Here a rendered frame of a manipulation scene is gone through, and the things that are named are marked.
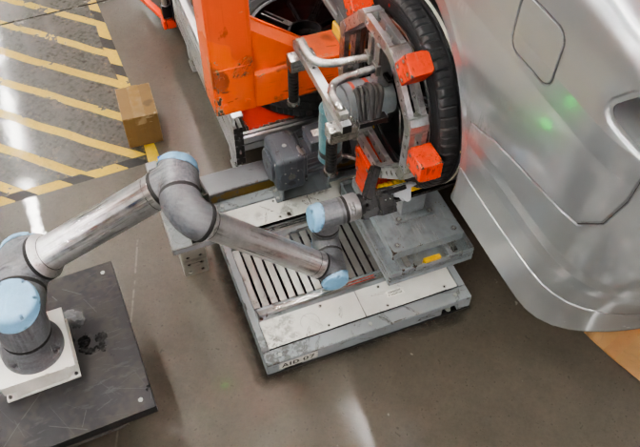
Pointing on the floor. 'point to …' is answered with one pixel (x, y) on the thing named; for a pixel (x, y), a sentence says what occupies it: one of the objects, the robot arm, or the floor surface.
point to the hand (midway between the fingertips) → (411, 182)
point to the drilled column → (190, 261)
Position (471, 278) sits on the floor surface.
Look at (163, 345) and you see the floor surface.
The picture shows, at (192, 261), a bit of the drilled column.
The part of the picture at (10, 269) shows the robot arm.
